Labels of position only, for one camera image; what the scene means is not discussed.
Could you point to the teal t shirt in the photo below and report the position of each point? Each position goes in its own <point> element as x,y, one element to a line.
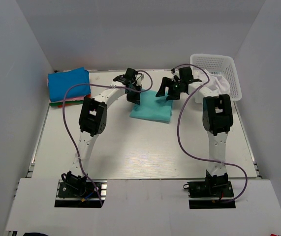
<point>153,108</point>

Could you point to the folded pink t shirt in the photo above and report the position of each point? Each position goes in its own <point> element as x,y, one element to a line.
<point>73,99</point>

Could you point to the folded green t shirt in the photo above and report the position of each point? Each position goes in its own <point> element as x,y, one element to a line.
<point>56,104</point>

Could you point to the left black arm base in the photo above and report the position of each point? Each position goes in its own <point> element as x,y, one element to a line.
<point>67,197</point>

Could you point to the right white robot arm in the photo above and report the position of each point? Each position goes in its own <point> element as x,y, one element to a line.
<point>217,115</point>

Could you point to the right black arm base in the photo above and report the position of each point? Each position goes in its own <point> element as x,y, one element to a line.
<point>200,196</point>

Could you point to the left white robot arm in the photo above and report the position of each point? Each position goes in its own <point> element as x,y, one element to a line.
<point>93,115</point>

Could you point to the white t shirt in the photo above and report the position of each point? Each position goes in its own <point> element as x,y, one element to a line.
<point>213,83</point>

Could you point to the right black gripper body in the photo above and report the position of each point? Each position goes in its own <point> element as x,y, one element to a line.
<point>175,89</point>

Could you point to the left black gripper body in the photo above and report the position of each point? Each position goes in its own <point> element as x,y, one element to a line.
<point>133,96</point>

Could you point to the folded red t shirt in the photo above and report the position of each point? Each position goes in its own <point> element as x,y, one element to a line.
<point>88,96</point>

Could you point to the white plastic basket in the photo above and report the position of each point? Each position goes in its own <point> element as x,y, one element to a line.
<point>220,65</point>

